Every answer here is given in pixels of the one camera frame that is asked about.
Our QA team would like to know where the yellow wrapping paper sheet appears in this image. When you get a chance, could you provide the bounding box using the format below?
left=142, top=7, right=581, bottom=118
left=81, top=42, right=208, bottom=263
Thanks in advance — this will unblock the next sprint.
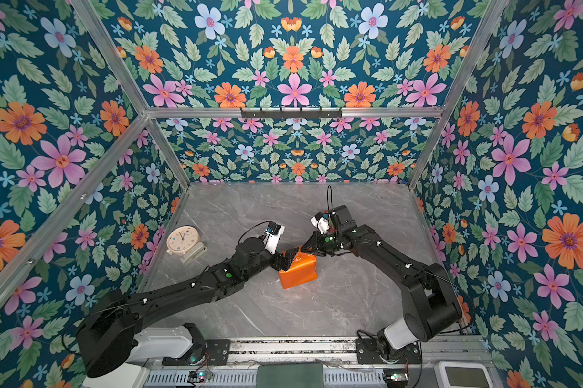
left=279, top=249, right=317, bottom=289

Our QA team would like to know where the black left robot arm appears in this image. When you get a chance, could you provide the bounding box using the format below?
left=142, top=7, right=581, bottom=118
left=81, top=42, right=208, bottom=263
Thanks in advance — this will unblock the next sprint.
left=76, top=222, right=299, bottom=378

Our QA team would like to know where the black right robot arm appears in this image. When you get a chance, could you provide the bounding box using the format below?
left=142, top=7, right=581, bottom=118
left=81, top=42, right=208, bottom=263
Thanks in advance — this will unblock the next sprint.
left=301, top=205, right=463, bottom=357

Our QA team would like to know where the green centre box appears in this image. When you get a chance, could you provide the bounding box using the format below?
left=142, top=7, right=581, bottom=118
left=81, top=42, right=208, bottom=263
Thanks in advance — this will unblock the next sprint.
left=256, top=363, right=325, bottom=388

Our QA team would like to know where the round white analog clock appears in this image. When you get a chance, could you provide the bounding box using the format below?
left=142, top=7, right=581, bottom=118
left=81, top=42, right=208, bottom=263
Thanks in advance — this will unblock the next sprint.
left=166, top=226, right=204, bottom=259

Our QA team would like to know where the white device bottom right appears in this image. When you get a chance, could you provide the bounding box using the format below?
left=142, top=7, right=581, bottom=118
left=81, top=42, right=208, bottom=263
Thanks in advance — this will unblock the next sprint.
left=434, top=361, right=503, bottom=388

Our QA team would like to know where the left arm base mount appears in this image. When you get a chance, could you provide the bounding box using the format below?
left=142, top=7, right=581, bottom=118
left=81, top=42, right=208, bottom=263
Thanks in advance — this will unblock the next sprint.
left=162, top=323, right=231, bottom=367

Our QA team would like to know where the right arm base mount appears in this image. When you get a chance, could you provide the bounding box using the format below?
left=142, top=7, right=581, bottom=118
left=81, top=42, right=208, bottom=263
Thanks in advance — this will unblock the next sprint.
left=355, top=330, right=422, bottom=365

